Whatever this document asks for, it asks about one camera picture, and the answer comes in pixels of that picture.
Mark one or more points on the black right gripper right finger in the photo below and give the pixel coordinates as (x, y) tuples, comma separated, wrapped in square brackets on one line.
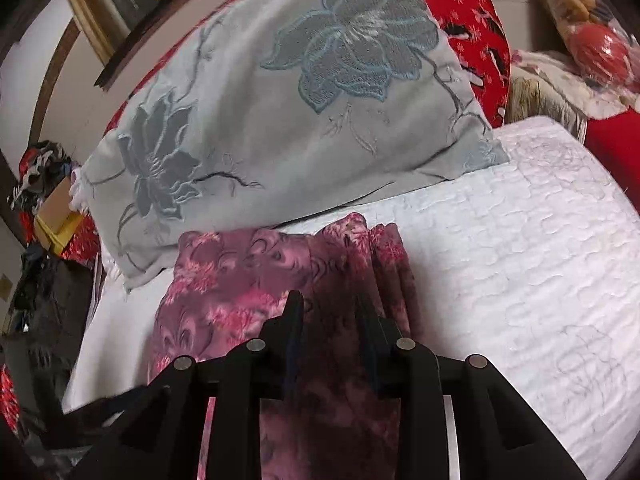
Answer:
[(447, 404)]

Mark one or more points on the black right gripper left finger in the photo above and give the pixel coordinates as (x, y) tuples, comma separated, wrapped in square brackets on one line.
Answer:
[(202, 415)]

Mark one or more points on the pile of dark clothes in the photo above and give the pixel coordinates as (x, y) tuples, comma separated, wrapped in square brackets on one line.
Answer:
[(42, 168)]

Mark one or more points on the dark green quilted jacket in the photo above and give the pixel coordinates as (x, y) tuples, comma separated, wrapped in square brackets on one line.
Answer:
[(49, 311)]

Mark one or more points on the white quilted bed cover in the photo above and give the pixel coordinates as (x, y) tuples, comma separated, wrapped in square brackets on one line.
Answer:
[(533, 263)]

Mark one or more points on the plain red cloth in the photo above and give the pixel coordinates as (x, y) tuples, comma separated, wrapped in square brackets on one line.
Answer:
[(615, 141)]

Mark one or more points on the grey flower embroidered pillow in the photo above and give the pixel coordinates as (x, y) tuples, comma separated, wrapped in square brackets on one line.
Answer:
[(273, 111)]

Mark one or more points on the doll in plastic wrap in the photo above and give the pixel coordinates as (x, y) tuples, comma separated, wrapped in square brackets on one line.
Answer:
[(606, 56)]

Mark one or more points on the red patterned blanket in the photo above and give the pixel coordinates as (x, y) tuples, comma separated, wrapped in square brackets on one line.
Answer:
[(465, 20)]

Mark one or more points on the cardboard box with yellow strap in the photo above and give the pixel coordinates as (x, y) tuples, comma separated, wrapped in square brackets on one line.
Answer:
[(55, 224)]

